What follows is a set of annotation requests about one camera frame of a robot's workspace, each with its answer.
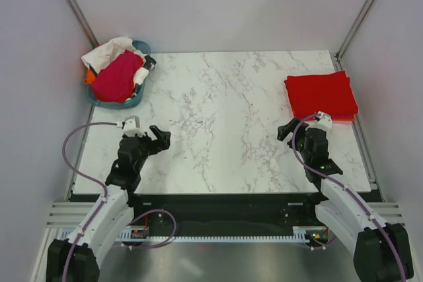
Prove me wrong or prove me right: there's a magenta t shirt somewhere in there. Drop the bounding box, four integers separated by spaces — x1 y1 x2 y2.
91 50 144 103

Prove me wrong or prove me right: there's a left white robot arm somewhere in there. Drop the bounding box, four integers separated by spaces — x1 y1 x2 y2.
45 119 171 281

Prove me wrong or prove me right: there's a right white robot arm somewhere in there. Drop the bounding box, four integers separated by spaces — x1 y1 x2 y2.
277 112 414 281

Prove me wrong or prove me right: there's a folded orange t shirt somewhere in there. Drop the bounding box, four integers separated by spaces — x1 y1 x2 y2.
292 112 356 122

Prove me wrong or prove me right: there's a folded red t shirt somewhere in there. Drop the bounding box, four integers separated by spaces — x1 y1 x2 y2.
284 71 358 116

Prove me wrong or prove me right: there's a black white garment in basket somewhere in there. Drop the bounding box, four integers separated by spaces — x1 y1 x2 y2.
131 55 157 98

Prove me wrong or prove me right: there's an orange garment in basket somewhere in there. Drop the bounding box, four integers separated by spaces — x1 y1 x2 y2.
84 69 97 85

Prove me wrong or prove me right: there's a teal laundry basket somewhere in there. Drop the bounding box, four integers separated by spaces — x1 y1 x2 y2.
85 40 151 110

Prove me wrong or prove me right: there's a white t shirt in basket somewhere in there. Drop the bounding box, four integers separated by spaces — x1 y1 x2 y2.
81 36 135 73

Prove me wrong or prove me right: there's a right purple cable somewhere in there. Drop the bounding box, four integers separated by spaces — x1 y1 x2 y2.
292 114 409 282

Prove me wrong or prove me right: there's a purple cable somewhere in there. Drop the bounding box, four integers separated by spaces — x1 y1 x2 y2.
292 114 409 282
61 122 179 282

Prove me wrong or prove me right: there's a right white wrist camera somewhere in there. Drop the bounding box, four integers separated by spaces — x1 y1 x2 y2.
310 112 332 132

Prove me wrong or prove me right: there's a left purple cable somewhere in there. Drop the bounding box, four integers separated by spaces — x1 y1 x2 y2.
61 122 179 282

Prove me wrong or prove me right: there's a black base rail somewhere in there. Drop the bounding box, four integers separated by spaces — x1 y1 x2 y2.
134 194 323 237

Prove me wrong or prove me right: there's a white slotted cable duct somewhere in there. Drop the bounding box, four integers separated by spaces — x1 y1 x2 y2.
59 227 331 242

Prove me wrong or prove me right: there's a right aluminium frame post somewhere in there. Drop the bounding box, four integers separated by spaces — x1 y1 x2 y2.
333 0 377 61

